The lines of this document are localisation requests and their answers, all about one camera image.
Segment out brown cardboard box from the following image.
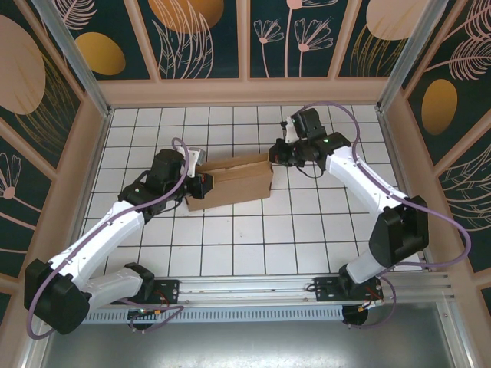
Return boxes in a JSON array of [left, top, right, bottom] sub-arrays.
[[184, 153, 275, 212]]

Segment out dark panel with two flowers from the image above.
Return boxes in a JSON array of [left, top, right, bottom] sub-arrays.
[[249, 0, 353, 79]]

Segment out dark panel small orange oval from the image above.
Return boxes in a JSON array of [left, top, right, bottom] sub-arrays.
[[57, 0, 151, 81]]

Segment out dark panel tall orange oval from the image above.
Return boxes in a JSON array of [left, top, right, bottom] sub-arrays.
[[406, 48, 491, 166]]

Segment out small circuit board with LEDs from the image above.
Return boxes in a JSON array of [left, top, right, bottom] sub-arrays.
[[128, 306, 162, 321]]

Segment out dark panel orange disc leaves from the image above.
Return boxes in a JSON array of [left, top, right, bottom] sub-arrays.
[[137, 0, 241, 80]]

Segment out dark panel single flower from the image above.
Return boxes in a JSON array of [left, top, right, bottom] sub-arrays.
[[0, 136, 53, 277]]

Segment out grey metal sheet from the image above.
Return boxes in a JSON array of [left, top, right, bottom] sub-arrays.
[[38, 302, 461, 368]]

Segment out large dark panel pale disc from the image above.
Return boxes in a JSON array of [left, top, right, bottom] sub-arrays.
[[0, 0, 84, 169]]

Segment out dark panel leaf outlines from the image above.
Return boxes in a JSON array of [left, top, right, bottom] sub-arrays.
[[437, 141, 491, 273]]

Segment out dark panel feather leaf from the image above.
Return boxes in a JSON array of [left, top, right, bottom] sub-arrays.
[[402, 0, 491, 89]]

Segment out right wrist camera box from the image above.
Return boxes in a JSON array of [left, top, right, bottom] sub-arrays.
[[282, 117, 298, 145]]

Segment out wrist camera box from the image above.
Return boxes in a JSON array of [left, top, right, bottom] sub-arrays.
[[183, 145, 207, 178], [282, 117, 298, 145]]

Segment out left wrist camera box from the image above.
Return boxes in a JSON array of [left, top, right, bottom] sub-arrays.
[[183, 145, 207, 178]]

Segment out aluminium mounting rail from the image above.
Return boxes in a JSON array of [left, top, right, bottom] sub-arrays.
[[36, 272, 456, 307]]

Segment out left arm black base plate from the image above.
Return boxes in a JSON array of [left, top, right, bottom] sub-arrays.
[[147, 278, 181, 306]]

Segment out aluminium corner post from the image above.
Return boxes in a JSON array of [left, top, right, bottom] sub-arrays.
[[32, 0, 112, 118], [375, 0, 448, 114]]

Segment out slotted grey cable duct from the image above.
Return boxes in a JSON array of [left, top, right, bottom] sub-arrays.
[[82, 305, 344, 323]]

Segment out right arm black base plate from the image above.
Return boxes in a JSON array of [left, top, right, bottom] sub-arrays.
[[314, 276, 384, 304]]

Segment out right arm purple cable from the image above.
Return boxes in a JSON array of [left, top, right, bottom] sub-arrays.
[[301, 101, 472, 330]]

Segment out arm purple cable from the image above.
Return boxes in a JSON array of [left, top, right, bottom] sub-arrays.
[[25, 136, 191, 340], [301, 101, 472, 330]]

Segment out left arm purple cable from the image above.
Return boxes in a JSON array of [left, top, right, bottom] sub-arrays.
[[25, 136, 191, 340]]

